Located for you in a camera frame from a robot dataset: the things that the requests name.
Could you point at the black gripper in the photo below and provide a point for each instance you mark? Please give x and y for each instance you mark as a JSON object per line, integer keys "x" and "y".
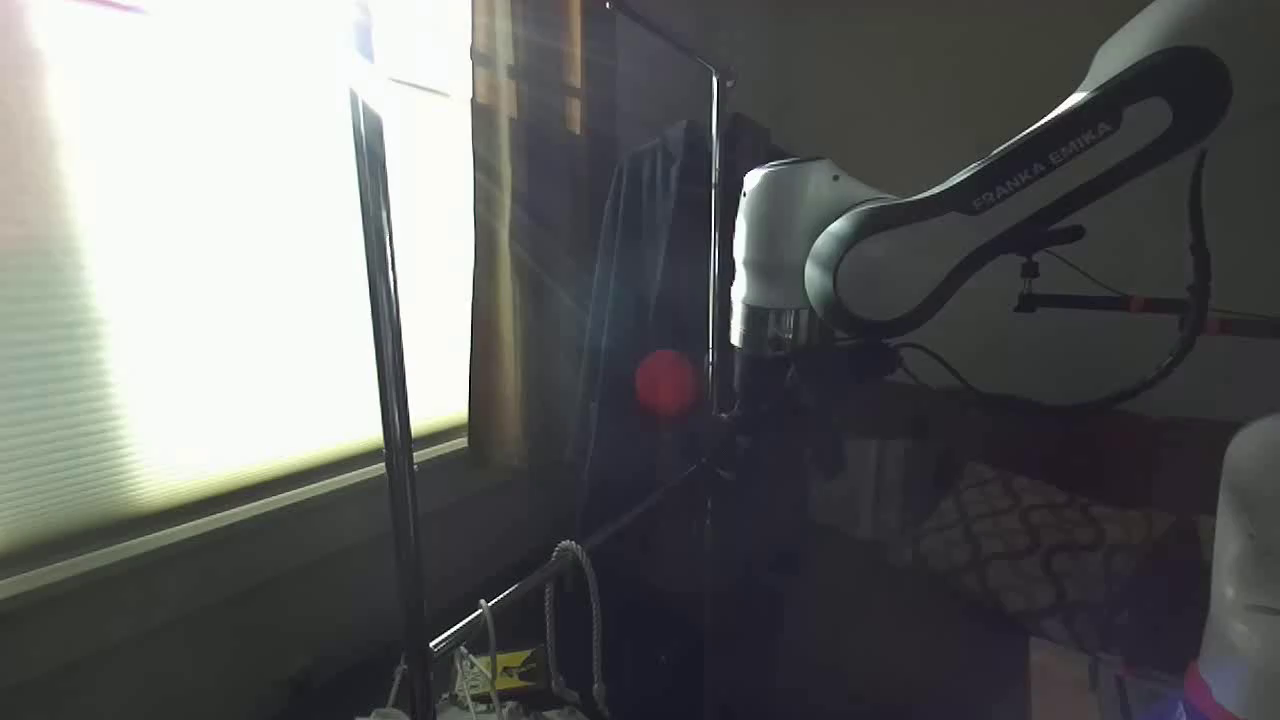
{"x": 775, "y": 353}

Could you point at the black cloth garment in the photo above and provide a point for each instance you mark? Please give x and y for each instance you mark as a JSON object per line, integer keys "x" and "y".
{"x": 652, "y": 267}

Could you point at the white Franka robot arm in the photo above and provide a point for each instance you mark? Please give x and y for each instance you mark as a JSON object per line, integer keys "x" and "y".
{"x": 932, "y": 253}

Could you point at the dark sofa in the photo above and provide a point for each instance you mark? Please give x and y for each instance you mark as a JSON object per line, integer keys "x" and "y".
{"x": 1065, "y": 443}

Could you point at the patterned throw pillow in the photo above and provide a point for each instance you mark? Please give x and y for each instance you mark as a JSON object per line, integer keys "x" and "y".
{"x": 1024, "y": 543}

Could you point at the metal vertical pole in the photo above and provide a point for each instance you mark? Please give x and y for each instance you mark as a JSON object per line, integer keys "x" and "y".
{"x": 386, "y": 400}

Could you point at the yellow book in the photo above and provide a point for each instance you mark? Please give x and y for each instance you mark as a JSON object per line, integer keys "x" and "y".
{"x": 519, "y": 668}

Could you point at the white crumpled cloth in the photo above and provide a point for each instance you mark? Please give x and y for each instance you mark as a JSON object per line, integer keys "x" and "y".
{"x": 464, "y": 694}

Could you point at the white window blind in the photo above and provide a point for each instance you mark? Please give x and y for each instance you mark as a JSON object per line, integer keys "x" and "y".
{"x": 200, "y": 267}

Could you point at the black camera boom stand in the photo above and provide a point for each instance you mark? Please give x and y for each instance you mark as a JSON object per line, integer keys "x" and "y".
{"x": 1104, "y": 301}

